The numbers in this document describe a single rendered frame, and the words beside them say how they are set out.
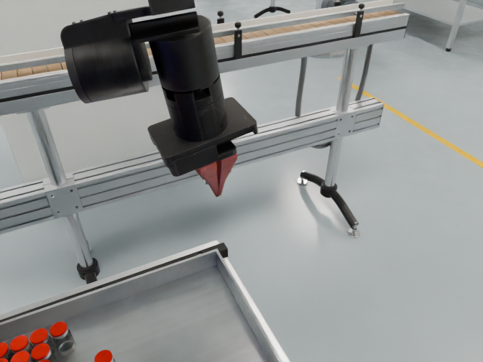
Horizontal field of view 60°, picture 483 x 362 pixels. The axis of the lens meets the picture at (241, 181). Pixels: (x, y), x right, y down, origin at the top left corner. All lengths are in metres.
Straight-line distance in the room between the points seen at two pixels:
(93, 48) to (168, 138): 0.11
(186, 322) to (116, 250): 1.39
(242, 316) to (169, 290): 0.12
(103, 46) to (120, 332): 0.39
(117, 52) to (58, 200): 1.15
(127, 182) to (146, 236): 0.55
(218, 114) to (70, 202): 1.14
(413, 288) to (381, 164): 0.89
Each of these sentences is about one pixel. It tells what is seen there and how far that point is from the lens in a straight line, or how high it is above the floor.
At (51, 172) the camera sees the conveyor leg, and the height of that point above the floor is 0.61.
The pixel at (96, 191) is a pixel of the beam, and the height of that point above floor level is 0.50.
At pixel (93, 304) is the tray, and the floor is 0.89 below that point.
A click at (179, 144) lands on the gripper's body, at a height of 1.17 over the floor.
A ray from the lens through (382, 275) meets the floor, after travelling 1.90.
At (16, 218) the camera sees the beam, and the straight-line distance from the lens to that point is 1.52.
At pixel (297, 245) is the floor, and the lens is 1.93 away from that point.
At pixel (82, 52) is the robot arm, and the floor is 1.26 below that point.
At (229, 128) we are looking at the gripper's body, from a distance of 0.42.
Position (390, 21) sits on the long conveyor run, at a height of 0.92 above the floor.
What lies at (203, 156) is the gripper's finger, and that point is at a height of 1.16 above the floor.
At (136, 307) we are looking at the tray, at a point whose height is 0.88.
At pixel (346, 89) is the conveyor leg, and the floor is 0.65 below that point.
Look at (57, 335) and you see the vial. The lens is 0.59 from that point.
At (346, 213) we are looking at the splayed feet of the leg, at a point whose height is 0.09.
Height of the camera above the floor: 1.39
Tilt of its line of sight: 38 degrees down
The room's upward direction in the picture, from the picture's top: straight up
